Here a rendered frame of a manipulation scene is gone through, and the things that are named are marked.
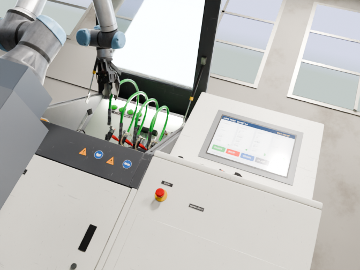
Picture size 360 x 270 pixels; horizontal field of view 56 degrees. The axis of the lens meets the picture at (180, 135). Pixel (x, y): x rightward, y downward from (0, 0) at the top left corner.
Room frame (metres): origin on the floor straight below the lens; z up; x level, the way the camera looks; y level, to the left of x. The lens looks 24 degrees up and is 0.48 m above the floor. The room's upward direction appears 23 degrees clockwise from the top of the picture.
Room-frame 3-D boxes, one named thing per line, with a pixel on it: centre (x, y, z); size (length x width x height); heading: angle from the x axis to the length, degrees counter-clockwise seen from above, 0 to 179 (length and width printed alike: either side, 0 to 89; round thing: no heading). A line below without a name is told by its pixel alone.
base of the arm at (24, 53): (1.03, 0.56, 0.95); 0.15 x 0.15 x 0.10
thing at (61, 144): (1.49, 0.41, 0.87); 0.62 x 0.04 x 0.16; 75
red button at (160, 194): (1.33, -0.02, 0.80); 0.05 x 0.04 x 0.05; 75
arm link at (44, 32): (1.03, 0.56, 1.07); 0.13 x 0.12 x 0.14; 65
